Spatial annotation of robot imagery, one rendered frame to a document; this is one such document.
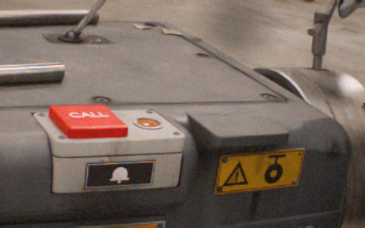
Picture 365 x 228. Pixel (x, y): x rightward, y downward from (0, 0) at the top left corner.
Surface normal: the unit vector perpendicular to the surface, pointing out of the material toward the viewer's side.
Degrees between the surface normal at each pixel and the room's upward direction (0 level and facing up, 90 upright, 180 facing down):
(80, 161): 90
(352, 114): 35
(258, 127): 0
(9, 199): 90
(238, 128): 0
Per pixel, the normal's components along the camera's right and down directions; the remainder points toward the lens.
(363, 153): 0.46, -0.22
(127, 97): 0.15, -0.94
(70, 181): 0.45, 0.34
